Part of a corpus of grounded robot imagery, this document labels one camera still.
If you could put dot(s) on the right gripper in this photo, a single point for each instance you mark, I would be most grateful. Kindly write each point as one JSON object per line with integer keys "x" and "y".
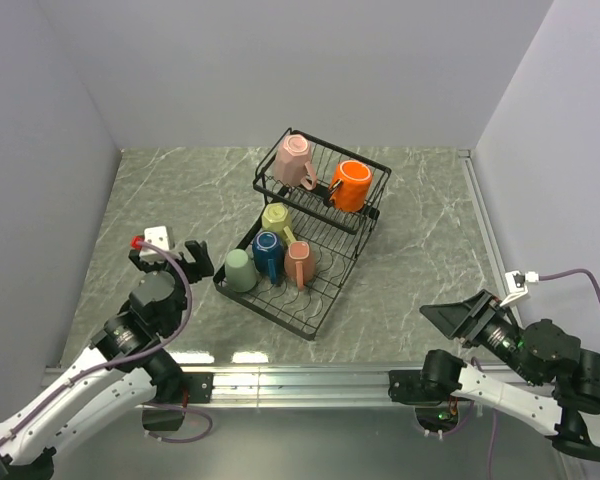
{"x": 461, "y": 317}

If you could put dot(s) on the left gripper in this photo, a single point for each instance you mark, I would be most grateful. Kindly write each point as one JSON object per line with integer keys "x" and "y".
{"x": 201, "y": 266}

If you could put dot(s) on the mint green cup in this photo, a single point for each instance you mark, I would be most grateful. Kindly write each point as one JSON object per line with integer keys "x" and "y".
{"x": 240, "y": 271}

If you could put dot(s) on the blue faceted mug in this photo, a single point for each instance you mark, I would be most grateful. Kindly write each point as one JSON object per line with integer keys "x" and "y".
{"x": 268, "y": 255}

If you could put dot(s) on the yellow mug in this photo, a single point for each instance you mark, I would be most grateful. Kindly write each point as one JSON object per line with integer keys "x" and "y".
{"x": 276, "y": 218}

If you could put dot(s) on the pink floral mug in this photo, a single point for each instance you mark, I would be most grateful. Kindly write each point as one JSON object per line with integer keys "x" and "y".
{"x": 300, "y": 263}

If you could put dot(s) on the black wire dish rack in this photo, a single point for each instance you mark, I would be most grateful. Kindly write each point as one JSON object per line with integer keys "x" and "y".
{"x": 336, "y": 237}

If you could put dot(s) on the orange mug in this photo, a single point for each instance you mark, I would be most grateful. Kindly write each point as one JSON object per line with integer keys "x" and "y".
{"x": 349, "y": 186}

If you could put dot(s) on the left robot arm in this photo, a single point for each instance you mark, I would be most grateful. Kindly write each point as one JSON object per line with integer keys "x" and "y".
{"x": 125, "y": 364}

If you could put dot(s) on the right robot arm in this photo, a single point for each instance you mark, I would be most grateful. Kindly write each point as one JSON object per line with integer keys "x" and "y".
{"x": 541, "y": 353}

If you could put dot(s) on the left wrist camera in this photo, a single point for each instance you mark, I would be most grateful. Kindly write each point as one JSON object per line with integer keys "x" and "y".
{"x": 158, "y": 236}

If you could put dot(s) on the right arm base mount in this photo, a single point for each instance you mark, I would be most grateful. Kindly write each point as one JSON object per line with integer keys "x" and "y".
{"x": 410, "y": 385}

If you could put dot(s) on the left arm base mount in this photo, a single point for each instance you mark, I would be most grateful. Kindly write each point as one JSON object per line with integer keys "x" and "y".
{"x": 185, "y": 388}

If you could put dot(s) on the aluminium mounting rail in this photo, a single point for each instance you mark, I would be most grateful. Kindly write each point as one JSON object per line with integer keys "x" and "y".
{"x": 428, "y": 246}

